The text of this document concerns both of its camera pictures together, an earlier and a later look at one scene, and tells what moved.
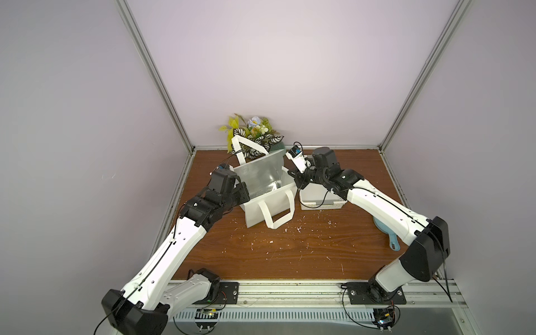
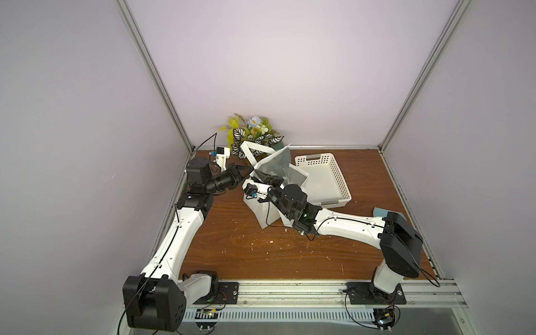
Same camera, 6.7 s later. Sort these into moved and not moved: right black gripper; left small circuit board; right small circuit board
Moved: right black gripper
Not moved: right small circuit board; left small circuit board
